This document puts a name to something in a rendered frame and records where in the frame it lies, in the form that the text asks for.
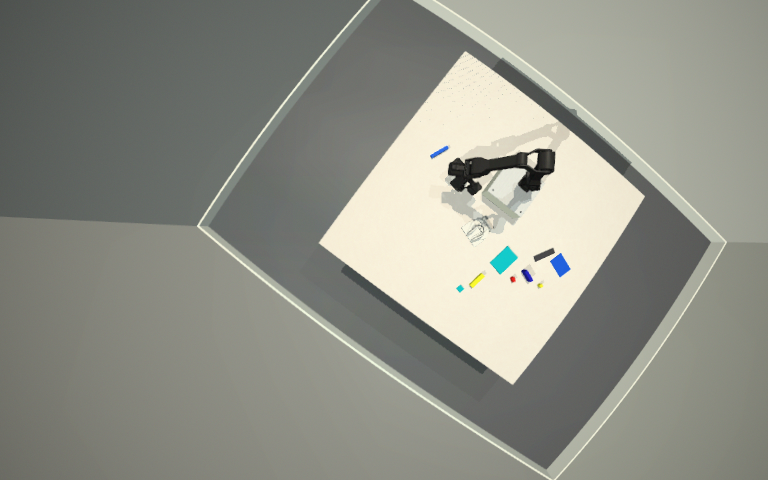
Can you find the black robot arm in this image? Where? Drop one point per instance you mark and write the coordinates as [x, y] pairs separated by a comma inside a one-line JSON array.
[[479, 166]]

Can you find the yellow rectangular bar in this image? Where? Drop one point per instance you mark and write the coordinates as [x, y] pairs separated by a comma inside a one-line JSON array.
[[475, 281]]

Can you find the dark grey flat bar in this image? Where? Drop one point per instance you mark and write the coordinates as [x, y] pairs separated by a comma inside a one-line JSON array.
[[544, 254]]

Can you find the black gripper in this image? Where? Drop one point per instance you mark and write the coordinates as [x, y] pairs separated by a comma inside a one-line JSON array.
[[474, 187]]

